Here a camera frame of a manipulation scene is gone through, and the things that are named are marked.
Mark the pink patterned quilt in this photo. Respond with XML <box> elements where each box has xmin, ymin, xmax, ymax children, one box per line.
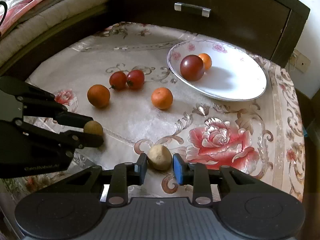
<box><xmin>0</xmin><ymin>0</ymin><xmax>75</xmax><ymax>37</ymax></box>

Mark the small orange tangerine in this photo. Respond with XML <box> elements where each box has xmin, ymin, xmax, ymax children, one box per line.
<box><xmin>197</xmin><ymin>53</ymin><xmax>213</xmax><ymax>71</ymax></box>

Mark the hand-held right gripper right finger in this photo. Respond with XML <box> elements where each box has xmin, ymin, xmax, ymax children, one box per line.
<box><xmin>173</xmin><ymin>153</ymin><xmax>263</xmax><ymax>207</ymax></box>

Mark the beige wall socket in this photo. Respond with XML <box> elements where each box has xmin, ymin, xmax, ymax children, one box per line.
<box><xmin>289</xmin><ymin>49</ymin><xmax>311</xmax><ymax>74</ymax></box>

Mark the bright orange tangerine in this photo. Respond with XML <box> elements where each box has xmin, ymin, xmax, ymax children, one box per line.
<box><xmin>151</xmin><ymin>87</ymin><xmax>174</xmax><ymax>110</ymax></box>

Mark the large dark red tomato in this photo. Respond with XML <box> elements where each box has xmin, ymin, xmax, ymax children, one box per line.
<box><xmin>180</xmin><ymin>54</ymin><xmax>205</xmax><ymax>82</ymax></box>

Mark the grey mattress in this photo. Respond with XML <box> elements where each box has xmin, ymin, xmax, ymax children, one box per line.
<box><xmin>0</xmin><ymin>0</ymin><xmax>110</xmax><ymax>68</ymax></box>

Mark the black cable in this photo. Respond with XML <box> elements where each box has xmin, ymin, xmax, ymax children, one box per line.
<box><xmin>0</xmin><ymin>1</ymin><xmax>8</xmax><ymax>28</ymax></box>

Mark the floral embossed tablecloth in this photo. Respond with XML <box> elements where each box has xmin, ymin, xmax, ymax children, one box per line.
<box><xmin>0</xmin><ymin>21</ymin><xmax>307</xmax><ymax>207</ymax></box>

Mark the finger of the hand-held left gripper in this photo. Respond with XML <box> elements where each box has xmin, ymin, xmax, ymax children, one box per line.
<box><xmin>14</xmin><ymin>119</ymin><xmax>105</xmax><ymax>155</ymax></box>
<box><xmin>0</xmin><ymin>76</ymin><xmax>94</xmax><ymax>132</ymax></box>

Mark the silver black drawer handle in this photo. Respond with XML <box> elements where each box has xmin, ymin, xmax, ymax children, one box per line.
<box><xmin>174</xmin><ymin>2</ymin><xmax>211</xmax><ymax>18</ymax></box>

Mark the white floral plate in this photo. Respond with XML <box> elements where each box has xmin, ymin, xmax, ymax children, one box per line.
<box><xmin>167</xmin><ymin>40</ymin><xmax>267</xmax><ymax>101</ymax></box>

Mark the small red tomato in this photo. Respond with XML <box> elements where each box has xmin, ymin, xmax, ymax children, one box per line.
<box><xmin>126</xmin><ymin>70</ymin><xmax>145</xmax><ymax>90</ymax></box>
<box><xmin>109</xmin><ymin>71</ymin><xmax>127</xmax><ymax>91</ymax></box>

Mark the dark wooden bed frame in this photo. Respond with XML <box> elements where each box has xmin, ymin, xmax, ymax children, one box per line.
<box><xmin>0</xmin><ymin>4</ymin><xmax>112</xmax><ymax>82</ymax></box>

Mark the dark wooden cabinet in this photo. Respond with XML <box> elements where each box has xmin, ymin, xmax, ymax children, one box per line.
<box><xmin>107</xmin><ymin>0</ymin><xmax>311</xmax><ymax>68</ymax></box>

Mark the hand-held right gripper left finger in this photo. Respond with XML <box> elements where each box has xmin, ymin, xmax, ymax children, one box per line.
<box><xmin>59</xmin><ymin>153</ymin><xmax>148</xmax><ymax>207</ymax></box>

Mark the dark orange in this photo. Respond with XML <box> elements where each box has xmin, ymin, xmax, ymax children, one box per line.
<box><xmin>87</xmin><ymin>84</ymin><xmax>111</xmax><ymax>109</ymax></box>

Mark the beige oval fruit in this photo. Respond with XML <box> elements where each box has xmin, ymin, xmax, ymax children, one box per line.
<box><xmin>147</xmin><ymin>144</ymin><xmax>173</xmax><ymax>171</ymax></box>

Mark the small brown round fruit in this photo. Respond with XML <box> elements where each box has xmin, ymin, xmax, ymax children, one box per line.
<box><xmin>83</xmin><ymin>120</ymin><xmax>104</xmax><ymax>138</ymax></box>

